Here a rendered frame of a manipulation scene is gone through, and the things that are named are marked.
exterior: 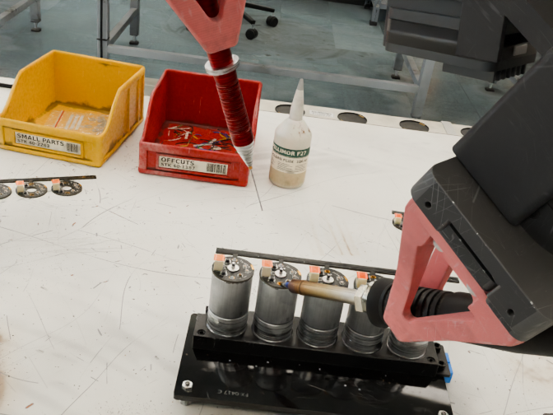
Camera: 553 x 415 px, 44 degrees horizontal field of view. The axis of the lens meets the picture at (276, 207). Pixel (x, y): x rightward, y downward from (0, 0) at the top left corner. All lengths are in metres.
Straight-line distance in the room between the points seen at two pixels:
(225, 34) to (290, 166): 0.32
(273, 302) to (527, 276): 0.19
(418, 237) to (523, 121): 0.07
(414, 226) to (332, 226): 0.31
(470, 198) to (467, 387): 0.23
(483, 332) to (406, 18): 0.12
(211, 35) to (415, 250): 0.13
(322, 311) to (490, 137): 0.19
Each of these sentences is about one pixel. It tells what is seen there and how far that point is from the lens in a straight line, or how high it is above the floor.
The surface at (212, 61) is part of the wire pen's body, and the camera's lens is 0.32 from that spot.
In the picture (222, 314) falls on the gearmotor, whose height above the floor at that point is 0.79.
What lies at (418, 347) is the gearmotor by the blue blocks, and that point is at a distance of 0.43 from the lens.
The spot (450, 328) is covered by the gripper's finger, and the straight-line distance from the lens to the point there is 0.29.
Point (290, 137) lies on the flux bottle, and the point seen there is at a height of 0.80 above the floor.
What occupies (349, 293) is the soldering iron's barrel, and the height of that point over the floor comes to 0.84.
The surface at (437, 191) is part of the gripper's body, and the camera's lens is 0.24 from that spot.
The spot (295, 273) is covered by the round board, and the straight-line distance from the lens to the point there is 0.41.
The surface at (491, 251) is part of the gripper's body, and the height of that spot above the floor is 0.93.
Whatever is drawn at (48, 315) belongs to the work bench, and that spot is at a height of 0.75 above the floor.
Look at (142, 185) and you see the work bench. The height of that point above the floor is 0.75.
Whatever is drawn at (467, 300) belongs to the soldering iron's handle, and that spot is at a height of 0.87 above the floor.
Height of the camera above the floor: 1.04
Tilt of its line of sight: 30 degrees down
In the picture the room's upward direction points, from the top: 8 degrees clockwise
